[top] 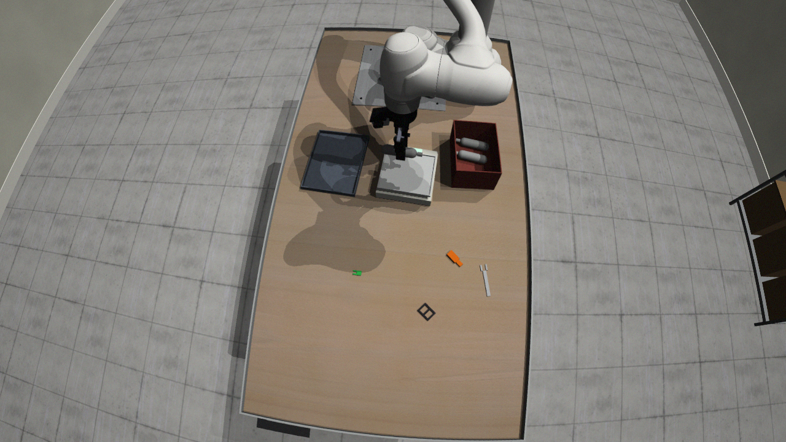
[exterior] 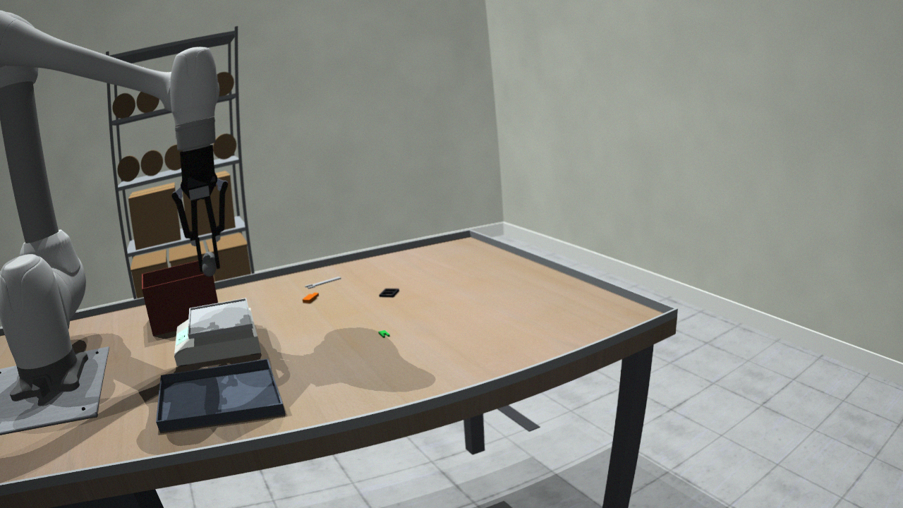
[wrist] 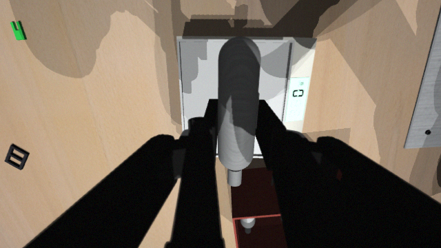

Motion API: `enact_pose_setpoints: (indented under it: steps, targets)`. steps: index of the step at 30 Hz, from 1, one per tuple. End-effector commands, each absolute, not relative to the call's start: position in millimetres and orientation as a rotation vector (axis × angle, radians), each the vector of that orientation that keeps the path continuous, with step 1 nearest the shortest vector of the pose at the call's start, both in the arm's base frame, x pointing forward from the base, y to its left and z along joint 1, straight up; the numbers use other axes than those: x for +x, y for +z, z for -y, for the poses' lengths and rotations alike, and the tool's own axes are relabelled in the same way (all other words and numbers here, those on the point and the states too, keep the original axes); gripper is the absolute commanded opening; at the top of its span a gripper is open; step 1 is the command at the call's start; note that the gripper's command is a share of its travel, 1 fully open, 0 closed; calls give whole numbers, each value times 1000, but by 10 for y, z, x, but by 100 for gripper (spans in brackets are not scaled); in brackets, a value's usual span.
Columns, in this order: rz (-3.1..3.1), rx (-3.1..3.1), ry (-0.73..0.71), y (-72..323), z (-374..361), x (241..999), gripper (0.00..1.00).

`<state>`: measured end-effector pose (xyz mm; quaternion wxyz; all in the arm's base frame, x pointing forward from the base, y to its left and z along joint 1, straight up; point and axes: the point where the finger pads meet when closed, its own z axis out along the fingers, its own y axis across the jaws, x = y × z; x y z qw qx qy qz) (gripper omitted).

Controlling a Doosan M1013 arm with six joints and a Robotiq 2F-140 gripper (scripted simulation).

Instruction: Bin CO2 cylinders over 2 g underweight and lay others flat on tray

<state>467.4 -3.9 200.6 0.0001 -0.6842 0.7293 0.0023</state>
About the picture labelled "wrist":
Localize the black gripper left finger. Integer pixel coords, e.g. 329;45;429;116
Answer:
23;99;225;248

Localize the green u-shaped clip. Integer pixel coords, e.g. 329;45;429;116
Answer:
10;21;27;40

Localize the dark red open box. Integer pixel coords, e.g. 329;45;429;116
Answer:
231;167;287;248

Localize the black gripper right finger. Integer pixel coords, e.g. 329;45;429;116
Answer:
255;99;441;248

